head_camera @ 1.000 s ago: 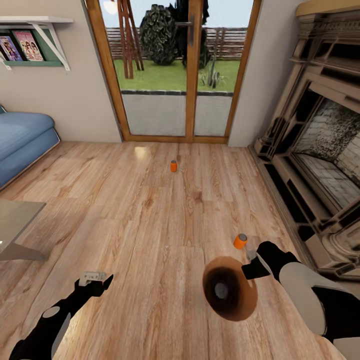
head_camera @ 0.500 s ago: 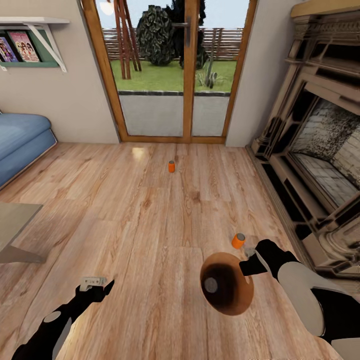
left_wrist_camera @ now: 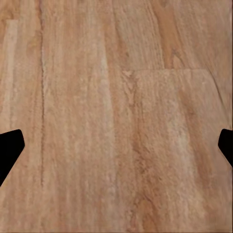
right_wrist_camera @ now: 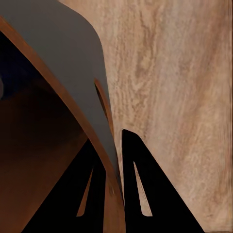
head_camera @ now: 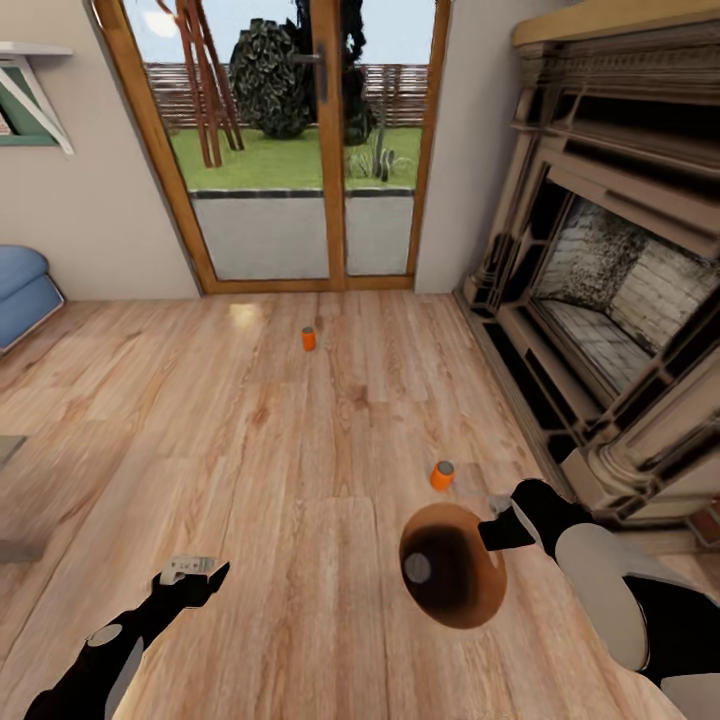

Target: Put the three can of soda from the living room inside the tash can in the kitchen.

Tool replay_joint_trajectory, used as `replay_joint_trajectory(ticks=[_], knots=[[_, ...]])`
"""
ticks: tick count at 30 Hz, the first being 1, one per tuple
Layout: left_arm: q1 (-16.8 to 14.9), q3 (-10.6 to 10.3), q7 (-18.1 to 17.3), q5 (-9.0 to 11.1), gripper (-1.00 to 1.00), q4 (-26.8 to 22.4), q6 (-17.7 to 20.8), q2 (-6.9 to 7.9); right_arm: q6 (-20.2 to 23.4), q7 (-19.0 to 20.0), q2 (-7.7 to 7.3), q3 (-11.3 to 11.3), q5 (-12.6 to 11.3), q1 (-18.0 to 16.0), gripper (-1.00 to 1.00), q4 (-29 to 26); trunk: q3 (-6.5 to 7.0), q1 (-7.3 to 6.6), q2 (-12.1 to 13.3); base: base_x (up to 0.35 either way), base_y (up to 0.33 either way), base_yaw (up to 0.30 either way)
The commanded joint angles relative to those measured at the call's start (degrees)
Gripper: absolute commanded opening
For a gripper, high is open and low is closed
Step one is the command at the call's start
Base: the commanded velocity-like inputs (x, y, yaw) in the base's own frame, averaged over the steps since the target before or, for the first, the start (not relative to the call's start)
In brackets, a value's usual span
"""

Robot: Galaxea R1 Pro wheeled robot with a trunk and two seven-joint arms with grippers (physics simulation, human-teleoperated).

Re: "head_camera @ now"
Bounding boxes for trash can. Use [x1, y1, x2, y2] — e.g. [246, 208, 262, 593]
[398, 503, 507, 631]

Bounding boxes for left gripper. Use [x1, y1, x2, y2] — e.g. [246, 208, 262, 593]
[146, 562, 230, 629]

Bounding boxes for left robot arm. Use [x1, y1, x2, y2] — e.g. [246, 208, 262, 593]
[23, 556, 230, 720]

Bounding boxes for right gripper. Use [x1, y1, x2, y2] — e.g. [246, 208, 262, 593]
[478, 512, 534, 552]

